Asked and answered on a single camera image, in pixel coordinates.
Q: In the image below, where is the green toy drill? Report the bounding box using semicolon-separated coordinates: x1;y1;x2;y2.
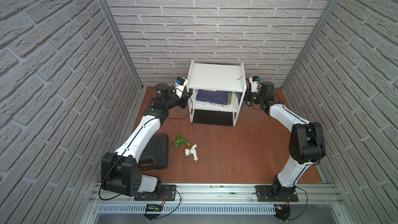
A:
173;134;191;148

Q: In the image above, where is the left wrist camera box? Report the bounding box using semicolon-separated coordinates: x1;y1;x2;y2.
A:
174;77;188;98

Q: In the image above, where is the white perforated cable duct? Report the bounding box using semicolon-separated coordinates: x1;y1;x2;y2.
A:
97;203;275;215

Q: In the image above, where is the grey and pink cloth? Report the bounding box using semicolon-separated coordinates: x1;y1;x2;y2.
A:
245;79;252;107

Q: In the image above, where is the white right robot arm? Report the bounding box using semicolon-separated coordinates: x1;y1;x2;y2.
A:
245;76;326;199

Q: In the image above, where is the white metal bookshelf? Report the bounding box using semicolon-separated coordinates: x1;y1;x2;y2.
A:
187;60;247;127

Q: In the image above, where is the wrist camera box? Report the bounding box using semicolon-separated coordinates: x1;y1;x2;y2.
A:
174;77;188;98
249;76;261;93

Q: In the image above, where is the green book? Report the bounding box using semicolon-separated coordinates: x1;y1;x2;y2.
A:
228;92;234;105

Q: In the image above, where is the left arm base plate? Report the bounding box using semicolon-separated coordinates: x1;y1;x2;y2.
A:
134;184;177;202

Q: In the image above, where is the dark blue book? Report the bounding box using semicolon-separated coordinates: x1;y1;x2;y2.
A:
196;89;231;105

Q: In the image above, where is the small green circuit board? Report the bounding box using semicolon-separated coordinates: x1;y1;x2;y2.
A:
145;204;163;213

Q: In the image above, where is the white toy drill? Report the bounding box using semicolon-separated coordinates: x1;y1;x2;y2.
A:
184;144;199;163

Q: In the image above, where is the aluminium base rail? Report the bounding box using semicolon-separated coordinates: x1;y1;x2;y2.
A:
80;183;353;224

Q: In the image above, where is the black connector with wires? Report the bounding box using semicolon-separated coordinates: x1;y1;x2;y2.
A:
274;205;291;222

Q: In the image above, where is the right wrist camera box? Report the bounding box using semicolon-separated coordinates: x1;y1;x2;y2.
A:
249;76;261;93

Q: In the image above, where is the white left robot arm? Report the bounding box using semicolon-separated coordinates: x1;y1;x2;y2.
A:
101;77;192;199

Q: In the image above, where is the aluminium corner post left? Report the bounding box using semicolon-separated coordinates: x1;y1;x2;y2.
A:
97;0;144;91

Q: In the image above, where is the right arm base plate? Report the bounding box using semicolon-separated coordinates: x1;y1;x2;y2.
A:
255;185;299;202

